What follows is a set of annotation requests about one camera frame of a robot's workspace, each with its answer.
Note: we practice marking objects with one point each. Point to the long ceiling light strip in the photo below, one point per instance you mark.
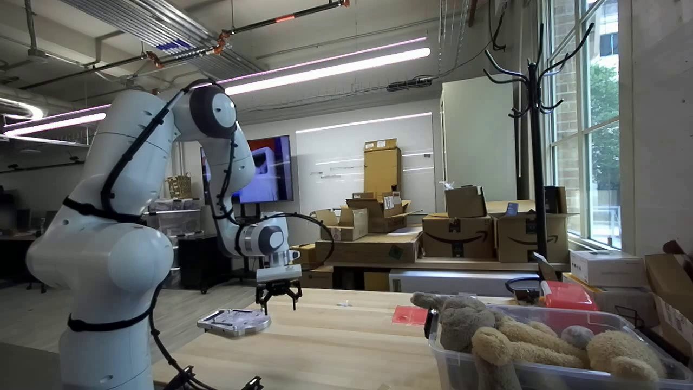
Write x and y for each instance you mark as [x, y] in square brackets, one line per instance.
[325, 68]

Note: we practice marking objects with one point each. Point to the large window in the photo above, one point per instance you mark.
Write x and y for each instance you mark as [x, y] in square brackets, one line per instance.
[586, 121]

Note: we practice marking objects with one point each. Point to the long grey storage box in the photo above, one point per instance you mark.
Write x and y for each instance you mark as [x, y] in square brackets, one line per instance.
[462, 282]

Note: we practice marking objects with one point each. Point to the white whiteboard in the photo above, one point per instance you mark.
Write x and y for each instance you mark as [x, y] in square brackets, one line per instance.
[339, 164]

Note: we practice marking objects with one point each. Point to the wall mounted display screen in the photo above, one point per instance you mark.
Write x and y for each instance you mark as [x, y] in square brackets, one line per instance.
[273, 170]

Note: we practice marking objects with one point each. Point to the open flapped cardboard box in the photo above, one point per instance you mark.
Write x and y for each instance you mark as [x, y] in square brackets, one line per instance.
[344, 224]

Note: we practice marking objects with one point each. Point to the tall upright cardboard box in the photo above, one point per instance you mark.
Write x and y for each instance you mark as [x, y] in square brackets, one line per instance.
[382, 170]

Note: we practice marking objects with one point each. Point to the white cardboard box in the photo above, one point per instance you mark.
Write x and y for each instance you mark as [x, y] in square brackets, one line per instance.
[606, 266]

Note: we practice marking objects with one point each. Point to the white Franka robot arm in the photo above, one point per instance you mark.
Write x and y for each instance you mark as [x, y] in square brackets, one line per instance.
[109, 273]

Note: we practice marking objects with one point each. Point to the clear plastic storage bin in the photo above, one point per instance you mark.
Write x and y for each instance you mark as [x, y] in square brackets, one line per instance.
[462, 370]

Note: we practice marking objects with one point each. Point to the grey plush toy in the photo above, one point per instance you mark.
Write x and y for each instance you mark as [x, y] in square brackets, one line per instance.
[458, 320]

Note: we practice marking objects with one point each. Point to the small clear plastic piece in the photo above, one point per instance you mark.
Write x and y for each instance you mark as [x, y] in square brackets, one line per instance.
[344, 303]

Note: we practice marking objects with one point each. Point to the small square cardboard box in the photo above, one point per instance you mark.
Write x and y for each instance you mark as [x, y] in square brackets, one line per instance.
[311, 255]

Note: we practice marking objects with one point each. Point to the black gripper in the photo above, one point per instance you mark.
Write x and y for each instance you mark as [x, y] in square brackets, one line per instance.
[278, 286]

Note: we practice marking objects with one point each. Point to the small tilted cardboard box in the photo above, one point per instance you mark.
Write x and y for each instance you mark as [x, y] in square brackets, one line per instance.
[465, 202]

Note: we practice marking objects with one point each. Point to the black coat rack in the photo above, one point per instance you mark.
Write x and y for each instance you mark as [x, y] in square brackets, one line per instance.
[536, 144]

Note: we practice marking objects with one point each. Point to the open brown cardboard box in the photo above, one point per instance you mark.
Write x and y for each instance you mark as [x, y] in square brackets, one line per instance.
[671, 288]

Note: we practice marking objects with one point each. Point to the black low cabinet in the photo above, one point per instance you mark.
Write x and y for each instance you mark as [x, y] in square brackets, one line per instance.
[201, 262]

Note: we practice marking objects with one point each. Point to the red plastic container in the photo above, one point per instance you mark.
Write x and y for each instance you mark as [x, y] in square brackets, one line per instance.
[567, 294]

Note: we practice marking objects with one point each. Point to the tan plush toy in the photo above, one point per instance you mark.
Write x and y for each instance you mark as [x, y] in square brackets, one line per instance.
[625, 354]
[515, 343]

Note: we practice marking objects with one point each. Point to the wide flat cardboard box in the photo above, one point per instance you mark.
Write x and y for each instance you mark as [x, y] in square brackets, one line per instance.
[371, 249]

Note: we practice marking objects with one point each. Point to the brown smile logo cardboard box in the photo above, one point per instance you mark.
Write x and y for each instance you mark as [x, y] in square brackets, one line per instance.
[523, 239]
[458, 239]

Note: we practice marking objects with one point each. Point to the stacked brown cardboard boxes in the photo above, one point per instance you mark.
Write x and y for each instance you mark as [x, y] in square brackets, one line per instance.
[382, 213]

